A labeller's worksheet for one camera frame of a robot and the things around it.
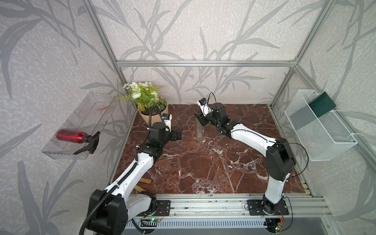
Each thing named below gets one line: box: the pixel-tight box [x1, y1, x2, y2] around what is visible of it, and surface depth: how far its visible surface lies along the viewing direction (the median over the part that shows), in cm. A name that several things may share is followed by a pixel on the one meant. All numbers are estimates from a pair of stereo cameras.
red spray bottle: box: [56, 128, 100, 155], surface depth 56 cm
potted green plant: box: [116, 81, 169, 125], surface depth 90 cm
